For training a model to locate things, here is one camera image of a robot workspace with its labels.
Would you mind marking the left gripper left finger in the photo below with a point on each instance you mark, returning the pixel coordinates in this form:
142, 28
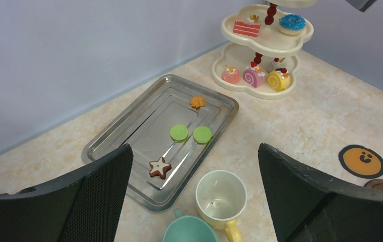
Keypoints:
82, 205

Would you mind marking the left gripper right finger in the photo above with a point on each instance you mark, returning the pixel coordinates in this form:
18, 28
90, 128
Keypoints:
307, 204

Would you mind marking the stainless steel tray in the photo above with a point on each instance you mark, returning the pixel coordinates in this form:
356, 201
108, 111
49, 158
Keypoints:
145, 125

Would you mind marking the green macaron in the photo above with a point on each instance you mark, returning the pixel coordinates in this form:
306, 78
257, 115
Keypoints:
202, 134
179, 133

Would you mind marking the yellow cake slice toy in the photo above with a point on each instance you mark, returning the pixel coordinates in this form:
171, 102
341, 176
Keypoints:
279, 79

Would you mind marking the pink swirl roll cake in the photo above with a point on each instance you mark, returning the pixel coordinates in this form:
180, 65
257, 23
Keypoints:
254, 75

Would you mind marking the white cream cupcake toy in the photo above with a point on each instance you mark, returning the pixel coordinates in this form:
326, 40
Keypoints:
277, 63

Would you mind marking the pink dome cupcake toy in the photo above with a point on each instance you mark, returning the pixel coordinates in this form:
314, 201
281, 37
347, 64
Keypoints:
231, 75

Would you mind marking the orange flower cookie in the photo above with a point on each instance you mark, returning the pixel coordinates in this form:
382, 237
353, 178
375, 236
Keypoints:
197, 102

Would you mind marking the blue frosted donut toy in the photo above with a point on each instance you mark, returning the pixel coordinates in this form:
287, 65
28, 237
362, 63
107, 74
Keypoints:
292, 24

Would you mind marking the pink strawberry cake slice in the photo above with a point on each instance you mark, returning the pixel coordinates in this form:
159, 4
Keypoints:
248, 26

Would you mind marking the black-tipped metal tongs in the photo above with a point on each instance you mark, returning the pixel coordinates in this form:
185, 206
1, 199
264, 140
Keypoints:
361, 5

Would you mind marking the black yellow smiley coaster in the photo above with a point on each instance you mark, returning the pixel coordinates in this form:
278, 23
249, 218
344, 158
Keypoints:
361, 161

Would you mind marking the chocolate star cookie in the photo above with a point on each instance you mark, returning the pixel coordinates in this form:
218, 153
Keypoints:
159, 168

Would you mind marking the yellow mug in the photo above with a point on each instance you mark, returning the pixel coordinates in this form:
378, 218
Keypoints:
221, 198

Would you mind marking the teal cup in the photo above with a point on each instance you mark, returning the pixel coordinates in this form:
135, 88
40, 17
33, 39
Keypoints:
188, 228

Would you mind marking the cream three-tier dessert stand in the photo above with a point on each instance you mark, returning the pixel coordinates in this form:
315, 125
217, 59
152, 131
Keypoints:
269, 44

